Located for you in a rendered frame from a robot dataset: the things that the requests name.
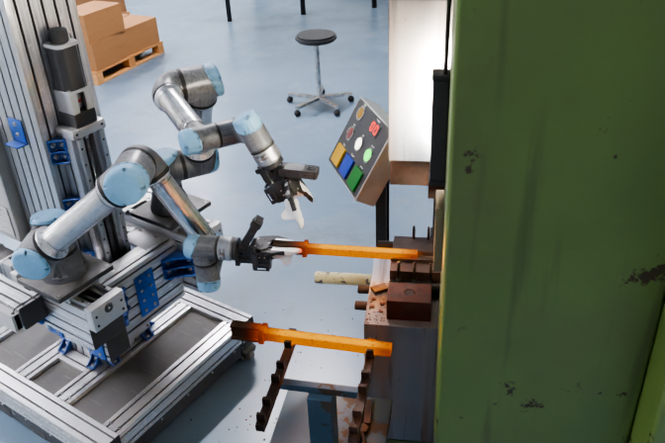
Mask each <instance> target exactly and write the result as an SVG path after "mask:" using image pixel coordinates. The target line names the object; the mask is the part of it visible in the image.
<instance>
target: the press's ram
mask: <svg viewBox="0 0 665 443"><path fill-rule="evenodd" d="M446 4H447V0H389V160H401V161H430V134H431V105H432V80H431V77H432V70H433V69H434V68H438V69H443V64H444V42H445V22H446ZM452 19H453V0H451V15H450V32H449V52H448V69H450V61H451V41H452Z"/></svg>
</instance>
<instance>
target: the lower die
mask: <svg viewBox="0 0 665 443"><path fill-rule="evenodd" d="M433 243H434V237H430V238H429V240H428V238H427V237H415V239H413V237H412V236H394V241H393V248H402V249H417V250H418V251H426V252H433ZM398 261H400V263H401V265H400V280H410V281H413V265H414V262H416V263H417V266H416V281H428V277H429V263H430V262H431V263H432V275H431V278H432V281H433V282H440V272H437V271H433V259H429V258H411V257H391V264H390V279H391V280H396V278H397V262H398Z"/></svg>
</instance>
